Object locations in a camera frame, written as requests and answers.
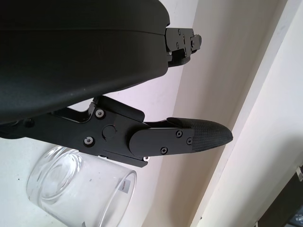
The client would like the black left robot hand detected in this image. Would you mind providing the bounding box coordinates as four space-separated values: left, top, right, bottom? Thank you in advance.
0 0 234 169

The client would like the clear glass cup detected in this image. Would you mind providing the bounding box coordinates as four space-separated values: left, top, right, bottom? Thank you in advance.
26 146 137 227

